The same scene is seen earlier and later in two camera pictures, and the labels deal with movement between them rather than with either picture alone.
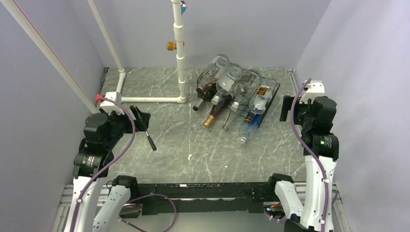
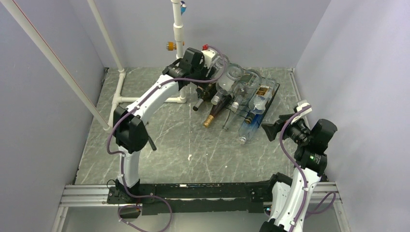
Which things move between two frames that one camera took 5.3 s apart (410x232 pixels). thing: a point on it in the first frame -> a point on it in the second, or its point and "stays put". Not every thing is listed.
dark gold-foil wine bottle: (225, 101) stays put
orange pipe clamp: (170, 46) stays put
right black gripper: (287, 106) -> (272, 131)
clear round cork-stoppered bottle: (217, 65) stays put
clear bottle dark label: (249, 85) stays put
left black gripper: (128, 121) -> (205, 74)
